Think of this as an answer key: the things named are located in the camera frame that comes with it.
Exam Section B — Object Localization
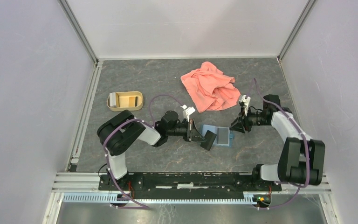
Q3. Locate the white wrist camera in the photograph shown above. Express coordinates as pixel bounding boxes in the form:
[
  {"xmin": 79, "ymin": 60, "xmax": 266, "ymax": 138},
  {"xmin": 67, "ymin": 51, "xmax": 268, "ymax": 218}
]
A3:
[
  {"xmin": 181, "ymin": 105, "xmax": 196, "ymax": 121},
  {"xmin": 239, "ymin": 95, "xmax": 251, "ymax": 116}
]

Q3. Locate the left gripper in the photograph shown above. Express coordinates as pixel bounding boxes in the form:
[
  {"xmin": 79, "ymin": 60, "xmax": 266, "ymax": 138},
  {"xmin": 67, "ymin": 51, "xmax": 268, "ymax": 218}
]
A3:
[{"xmin": 167, "ymin": 119, "xmax": 206, "ymax": 142}]

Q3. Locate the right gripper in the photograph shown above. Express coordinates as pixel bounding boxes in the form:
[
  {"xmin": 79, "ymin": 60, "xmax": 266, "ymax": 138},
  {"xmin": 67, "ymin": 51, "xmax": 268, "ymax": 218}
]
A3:
[{"xmin": 229, "ymin": 105, "xmax": 269, "ymax": 133}]

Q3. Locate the pink cloth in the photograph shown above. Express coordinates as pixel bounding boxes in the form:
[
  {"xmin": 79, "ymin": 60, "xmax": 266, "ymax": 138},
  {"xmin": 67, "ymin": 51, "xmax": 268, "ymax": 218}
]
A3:
[{"xmin": 180, "ymin": 62, "xmax": 241, "ymax": 113}]

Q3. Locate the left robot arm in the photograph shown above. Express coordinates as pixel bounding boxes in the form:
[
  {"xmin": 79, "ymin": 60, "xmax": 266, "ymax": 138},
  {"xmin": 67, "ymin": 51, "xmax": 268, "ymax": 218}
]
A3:
[{"xmin": 96, "ymin": 110, "xmax": 217, "ymax": 190}]

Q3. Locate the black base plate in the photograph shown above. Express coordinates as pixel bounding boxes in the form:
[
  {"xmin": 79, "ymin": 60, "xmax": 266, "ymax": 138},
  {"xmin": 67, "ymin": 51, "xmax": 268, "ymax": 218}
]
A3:
[{"xmin": 98, "ymin": 172, "xmax": 282, "ymax": 200}]

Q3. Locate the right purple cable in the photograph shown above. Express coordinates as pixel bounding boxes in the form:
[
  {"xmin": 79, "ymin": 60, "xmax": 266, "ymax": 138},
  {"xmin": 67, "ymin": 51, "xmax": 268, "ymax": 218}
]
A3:
[{"xmin": 247, "ymin": 77, "xmax": 311, "ymax": 211}]

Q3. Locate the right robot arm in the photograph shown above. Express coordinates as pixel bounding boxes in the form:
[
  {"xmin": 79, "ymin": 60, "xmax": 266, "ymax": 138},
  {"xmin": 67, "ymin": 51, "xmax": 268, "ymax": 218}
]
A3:
[{"xmin": 229, "ymin": 94, "xmax": 325, "ymax": 190}]

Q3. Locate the black VIP card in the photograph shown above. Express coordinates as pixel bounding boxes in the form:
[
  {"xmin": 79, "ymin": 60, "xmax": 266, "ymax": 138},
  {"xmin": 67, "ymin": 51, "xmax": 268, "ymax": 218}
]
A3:
[{"xmin": 216, "ymin": 127, "xmax": 230, "ymax": 145}]

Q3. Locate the aluminium frame rail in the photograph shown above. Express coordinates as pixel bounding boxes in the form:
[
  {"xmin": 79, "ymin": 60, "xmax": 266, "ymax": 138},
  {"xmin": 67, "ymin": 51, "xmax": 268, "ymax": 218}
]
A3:
[{"xmin": 51, "ymin": 61, "xmax": 103, "ymax": 192}]

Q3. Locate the gold card in tray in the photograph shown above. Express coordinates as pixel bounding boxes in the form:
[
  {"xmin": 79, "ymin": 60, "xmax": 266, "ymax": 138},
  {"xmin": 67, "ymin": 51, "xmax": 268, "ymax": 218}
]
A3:
[{"xmin": 128, "ymin": 96, "xmax": 138, "ymax": 107}]

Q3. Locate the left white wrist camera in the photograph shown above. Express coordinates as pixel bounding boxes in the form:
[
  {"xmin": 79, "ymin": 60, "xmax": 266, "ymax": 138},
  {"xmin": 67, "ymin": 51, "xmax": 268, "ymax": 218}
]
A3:
[{"xmin": 181, "ymin": 105, "xmax": 196, "ymax": 121}]

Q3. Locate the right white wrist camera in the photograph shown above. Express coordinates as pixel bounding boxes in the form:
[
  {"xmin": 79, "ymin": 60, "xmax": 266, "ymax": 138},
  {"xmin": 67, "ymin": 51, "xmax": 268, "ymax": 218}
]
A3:
[{"xmin": 239, "ymin": 95, "xmax": 251, "ymax": 116}]

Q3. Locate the stack of cards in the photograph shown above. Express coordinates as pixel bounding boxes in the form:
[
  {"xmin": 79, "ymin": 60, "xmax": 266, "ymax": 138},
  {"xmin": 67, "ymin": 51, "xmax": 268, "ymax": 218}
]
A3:
[{"xmin": 109, "ymin": 92, "xmax": 119, "ymax": 108}]

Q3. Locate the beige oval card tray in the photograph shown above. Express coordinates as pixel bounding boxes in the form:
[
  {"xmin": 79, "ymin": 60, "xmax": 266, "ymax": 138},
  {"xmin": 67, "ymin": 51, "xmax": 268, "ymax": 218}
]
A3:
[{"xmin": 106, "ymin": 91, "xmax": 144, "ymax": 112}]

